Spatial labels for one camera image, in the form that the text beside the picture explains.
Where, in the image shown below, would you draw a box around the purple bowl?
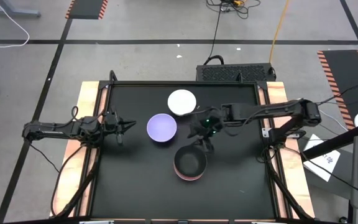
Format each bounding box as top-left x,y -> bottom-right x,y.
146,113 -> 178,143

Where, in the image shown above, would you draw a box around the white floor cable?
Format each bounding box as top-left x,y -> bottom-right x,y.
0,0 -> 30,49

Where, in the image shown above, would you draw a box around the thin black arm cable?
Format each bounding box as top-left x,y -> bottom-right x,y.
317,80 -> 358,106

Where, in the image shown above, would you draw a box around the black metal bar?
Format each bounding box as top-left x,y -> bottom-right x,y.
300,123 -> 358,161

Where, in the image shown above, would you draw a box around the large black bowl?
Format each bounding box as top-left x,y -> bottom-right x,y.
173,145 -> 208,179

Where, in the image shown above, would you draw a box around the black table frame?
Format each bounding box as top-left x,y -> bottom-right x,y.
76,70 -> 291,222

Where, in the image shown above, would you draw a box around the white plate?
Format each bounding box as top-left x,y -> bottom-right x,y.
167,89 -> 197,116

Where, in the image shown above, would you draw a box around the black perforated computer case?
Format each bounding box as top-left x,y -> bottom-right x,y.
196,62 -> 277,83

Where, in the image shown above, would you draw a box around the black mat orange striped edges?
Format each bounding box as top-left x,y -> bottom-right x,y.
317,49 -> 358,131
65,0 -> 109,21

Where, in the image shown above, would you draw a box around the light wooden table board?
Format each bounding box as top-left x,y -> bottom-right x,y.
50,81 -> 109,218
258,81 -> 316,218

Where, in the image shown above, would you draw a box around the tangled black cable bundle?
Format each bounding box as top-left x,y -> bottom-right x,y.
206,0 -> 262,20

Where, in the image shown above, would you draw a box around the yellow cable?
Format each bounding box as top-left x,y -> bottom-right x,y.
268,0 -> 291,64

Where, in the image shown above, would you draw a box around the long black cable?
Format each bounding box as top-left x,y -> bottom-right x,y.
206,2 -> 226,65

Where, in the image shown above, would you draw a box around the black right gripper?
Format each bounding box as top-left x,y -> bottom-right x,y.
196,106 -> 226,154

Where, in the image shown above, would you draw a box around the black diagonal frame strut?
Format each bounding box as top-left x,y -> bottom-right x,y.
56,149 -> 102,218
265,149 -> 311,220

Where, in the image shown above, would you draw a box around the thin black floor cable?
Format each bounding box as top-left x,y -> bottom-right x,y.
29,142 -> 61,174

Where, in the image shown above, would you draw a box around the white paper sheet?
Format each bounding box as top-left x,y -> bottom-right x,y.
303,133 -> 342,183

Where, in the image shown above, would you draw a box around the grey metal table foot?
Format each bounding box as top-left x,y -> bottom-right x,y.
0,0 -> 42,18

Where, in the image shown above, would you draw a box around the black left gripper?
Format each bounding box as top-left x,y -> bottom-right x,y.
103,106 -> 136,146

